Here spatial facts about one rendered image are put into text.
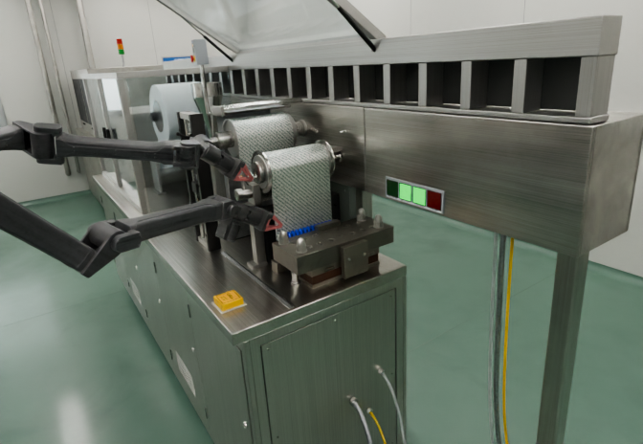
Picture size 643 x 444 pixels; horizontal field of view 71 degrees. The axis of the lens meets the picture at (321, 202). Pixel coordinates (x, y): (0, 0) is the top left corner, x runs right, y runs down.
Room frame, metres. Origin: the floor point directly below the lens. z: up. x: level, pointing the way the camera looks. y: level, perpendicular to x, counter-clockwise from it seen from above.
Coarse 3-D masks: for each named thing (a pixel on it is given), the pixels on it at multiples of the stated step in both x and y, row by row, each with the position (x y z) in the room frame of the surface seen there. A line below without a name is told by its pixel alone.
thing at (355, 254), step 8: (360, 240) 1.38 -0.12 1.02; (344, 248) 1.33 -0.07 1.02; (352, 248) 1.34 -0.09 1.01; (360, 248) 1.36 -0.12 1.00; (344, 256) 1.33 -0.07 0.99; (352, 256) 1.34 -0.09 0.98; (360, 256) 1.36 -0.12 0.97; (344, 264) 1.33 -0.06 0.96; (352, 264) 1.34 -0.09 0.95; (360, 264) 1.36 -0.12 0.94; (344, 272) 1.33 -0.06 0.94; (352, 272) 1.34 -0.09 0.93; (360, 272) 1.36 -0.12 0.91
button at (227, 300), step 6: (222, 294) 1.25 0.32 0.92; (228, 294) 1.24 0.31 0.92; (234, 294) 1.24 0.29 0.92; (216, 300) 1.21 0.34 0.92; (222, 300) 1.21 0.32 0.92; (228, 300) 1.20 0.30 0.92; (234, 300) 1.20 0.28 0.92; (240, 300) 1.21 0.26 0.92; (222, 306) 1.18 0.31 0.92; (228, 306) 1.19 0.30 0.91; (234, 306) 1.20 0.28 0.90
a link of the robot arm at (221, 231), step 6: (228, 210) 1.28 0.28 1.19; (234, 210) 1.29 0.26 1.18; (240, 210) 1.32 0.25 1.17; (234, 216) 1.30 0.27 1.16; (222, 222) 1.32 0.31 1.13; (228, 222) 1.31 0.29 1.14; (222, 228) 1.31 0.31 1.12; (228, 228) 1.31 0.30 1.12; (234, 228) 1.33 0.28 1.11; (216, 234) 1.31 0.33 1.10; (222, 234) 1.30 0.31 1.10; (228, 234) 1.31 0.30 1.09; (234, 234) 1.33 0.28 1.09; (228, 240) 1.31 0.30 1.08; (234, 240) 1.33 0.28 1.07
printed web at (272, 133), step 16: (240, 128) 1.66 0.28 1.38; (256, 128) 1.69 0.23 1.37; (272, 128) 1.72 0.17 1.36; (288, 128) 1.76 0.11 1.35; (240, 144) 1.64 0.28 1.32; (256, 144) 1.68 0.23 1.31; (272, 144) 1.71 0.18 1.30; (288, 144) 1.75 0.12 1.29; (320, 144) 1.60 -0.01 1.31; (272, 160) 1.46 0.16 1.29; (288, 160) 1.49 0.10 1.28; (304, 160) 1.52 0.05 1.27; (320, 160) 1.55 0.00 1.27; (288, 176) 1.47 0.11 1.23; (304, 176) 1.51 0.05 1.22; (320, 176) 1.54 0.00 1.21; (240, 224) 1.77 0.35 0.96
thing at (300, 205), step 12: (312, 180) 1.52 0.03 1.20; (324, 180) 1.55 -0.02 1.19; (276, 192) 1.44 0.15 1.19; (288, 192) 1.47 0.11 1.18; (300, 192) 1.50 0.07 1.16; (312, 192) 1.52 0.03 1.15; (324, 192) 1.55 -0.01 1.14; (276, 204) 1.44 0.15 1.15; (288, 204) 1.47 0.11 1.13; (300, 204) 1.50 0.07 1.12; (312, 204) 1.52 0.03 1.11; (324, 204) 1.55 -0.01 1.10; (276, 216) 1.44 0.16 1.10; (288, 216) 1.47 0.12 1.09; (300, 216) 1.49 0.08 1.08; (312, 216) 1.52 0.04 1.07; (324, 216) 1.55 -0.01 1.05; (288, 228) 1.46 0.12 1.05; (300, 228) 1.49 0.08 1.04
